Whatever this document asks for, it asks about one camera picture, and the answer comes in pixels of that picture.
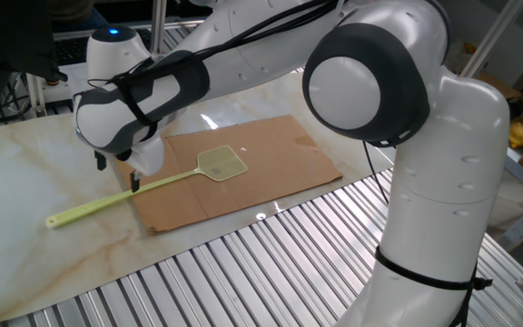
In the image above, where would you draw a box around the black strap around arm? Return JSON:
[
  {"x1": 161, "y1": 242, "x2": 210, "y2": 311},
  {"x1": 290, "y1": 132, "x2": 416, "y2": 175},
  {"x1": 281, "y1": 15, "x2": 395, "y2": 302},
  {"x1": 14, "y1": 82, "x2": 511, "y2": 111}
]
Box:
[{"x1": 373, "y1": 244, "x2": 494, "y2": 292}]

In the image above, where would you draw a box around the gold figurine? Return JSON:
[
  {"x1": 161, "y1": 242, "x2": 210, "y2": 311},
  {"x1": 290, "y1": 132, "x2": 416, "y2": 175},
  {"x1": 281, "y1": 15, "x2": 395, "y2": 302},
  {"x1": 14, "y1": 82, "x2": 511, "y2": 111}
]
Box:
[{"x1": 508, "y1": 116, "x2": 523, "y2": 150}]

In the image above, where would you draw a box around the marble pattern board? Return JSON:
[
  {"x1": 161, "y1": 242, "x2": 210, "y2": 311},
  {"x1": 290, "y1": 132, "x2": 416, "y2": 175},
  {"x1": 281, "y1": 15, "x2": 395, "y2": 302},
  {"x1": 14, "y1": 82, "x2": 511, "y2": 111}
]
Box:
[{"x1": 0, "y1": 71, "x2": 397, "y2": 324}]

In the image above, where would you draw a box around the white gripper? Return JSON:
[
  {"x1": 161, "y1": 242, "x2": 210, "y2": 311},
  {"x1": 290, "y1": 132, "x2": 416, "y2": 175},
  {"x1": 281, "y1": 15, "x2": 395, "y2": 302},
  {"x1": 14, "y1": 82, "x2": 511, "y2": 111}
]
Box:
[{"x1": 94, "y1": 134, "x2": 166, "y2": 193}]

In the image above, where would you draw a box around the brown cardboard piece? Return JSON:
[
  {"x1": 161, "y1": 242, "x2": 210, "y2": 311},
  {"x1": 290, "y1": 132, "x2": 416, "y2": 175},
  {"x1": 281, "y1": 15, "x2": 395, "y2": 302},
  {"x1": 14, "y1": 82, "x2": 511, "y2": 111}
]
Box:
[{"x1": 477, "y1": 72, "x2": 522, "y2": 102}]

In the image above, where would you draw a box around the person in dark clothes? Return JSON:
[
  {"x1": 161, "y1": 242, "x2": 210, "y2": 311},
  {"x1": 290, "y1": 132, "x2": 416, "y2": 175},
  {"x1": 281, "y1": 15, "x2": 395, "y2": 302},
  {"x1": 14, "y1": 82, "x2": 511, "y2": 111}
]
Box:
[{"x1": 50, "y1": 0, "x2": 111, "y2": 32}]

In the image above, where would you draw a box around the yellow-green plastic flyswatter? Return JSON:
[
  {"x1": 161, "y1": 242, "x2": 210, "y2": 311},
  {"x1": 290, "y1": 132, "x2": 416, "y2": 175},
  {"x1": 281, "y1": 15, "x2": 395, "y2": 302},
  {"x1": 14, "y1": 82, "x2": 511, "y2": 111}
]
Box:
[{"x1": 44, "y1": 144, "x2": 249, "y2": 230}]

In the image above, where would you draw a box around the stack of printed papers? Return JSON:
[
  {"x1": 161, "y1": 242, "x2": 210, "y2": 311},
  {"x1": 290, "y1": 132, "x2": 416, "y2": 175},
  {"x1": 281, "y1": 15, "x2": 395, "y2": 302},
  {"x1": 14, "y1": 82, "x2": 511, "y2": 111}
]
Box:
[{"x1": 58, "y1": 61, "x2": 91, "y2": 110}]

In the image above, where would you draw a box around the aluminium frame rail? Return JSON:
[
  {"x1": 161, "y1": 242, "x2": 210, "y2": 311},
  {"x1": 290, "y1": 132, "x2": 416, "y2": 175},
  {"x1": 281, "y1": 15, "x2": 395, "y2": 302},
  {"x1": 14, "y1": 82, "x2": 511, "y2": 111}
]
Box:
[{"x1": 52, "y1": 17, "x2": 199, "y2": 42}]

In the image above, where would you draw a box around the aluminium frame post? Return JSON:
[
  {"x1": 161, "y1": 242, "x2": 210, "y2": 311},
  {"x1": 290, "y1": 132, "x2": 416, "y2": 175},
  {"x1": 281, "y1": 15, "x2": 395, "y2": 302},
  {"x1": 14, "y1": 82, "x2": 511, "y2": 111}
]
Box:
[
  {"x1": 150, "y1": 0, "x2": 168, "y2": 55},
  {"x1": 25, "y1": 72, "x2": 48, "y2": 118},
  {"x1": 459, "y1": 0, "x2": 523, "y2": 78}
]

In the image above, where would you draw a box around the brown cardboard sheet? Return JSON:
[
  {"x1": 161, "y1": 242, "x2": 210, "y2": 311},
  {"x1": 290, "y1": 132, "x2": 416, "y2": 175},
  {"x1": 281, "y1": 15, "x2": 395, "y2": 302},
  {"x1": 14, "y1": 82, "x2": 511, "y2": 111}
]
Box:
[{"x1": 115, "y1": 114, "x2": 344, "y2": 236}]

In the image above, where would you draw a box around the white plastic bag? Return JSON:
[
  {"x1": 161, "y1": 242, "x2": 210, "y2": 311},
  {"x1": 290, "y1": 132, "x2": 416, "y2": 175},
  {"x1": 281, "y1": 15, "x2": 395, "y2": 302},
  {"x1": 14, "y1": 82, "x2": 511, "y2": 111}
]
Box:
[{"x1": 488, "y1": 170, "x2": 523, "y2": 242}]

